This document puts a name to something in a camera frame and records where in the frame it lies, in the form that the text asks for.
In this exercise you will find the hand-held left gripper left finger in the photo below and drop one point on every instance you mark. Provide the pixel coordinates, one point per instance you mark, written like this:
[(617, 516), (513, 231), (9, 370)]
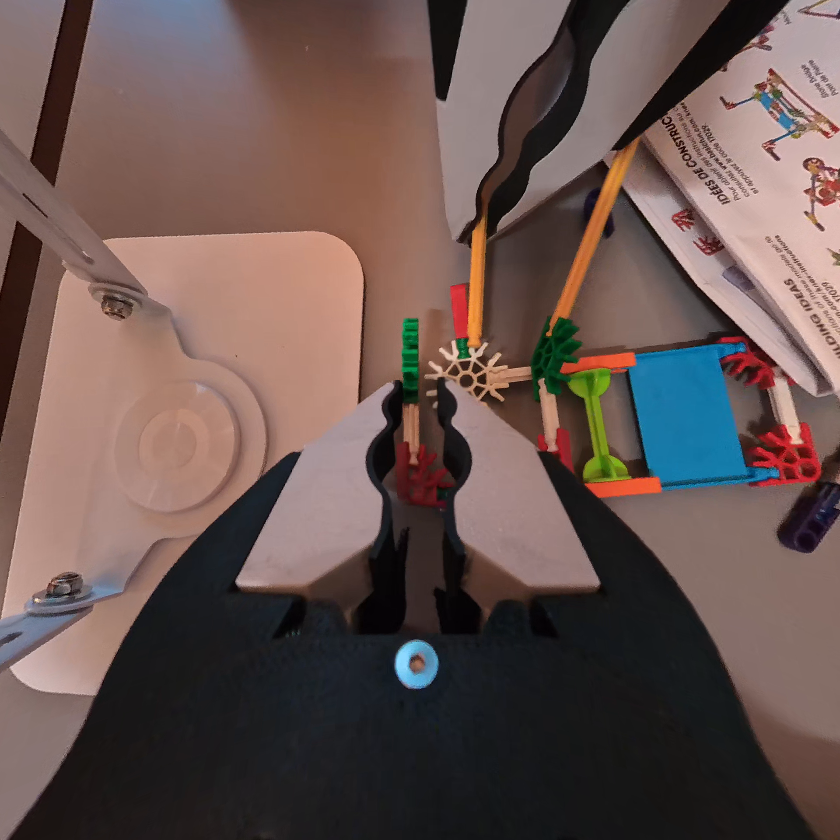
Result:
[(308, 525)]

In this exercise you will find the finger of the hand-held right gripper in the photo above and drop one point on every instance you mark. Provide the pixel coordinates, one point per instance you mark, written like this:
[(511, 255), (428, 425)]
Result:
[(485, 65), (623, 85)]

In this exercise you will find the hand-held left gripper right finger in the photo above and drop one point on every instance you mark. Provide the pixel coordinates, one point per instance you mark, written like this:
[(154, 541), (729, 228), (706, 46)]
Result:
[(525, 525)]

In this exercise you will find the yellow plastic rod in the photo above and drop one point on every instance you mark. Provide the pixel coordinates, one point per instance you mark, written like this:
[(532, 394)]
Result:
[(590, 236), (478, 282)]

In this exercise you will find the colourful construction toy model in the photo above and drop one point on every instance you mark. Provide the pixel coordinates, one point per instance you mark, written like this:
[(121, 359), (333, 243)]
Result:
[(682, 413)]

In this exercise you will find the toy instruction booklet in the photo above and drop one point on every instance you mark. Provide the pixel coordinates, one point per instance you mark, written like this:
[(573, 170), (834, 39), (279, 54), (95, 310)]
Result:
[(774, 164)]

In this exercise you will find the purple clip connector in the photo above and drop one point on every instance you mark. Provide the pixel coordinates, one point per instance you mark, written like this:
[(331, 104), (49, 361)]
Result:
[(607, 226)]

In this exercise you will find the white metal stand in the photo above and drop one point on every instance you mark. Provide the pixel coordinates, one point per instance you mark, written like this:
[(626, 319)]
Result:
[(197, 302)]

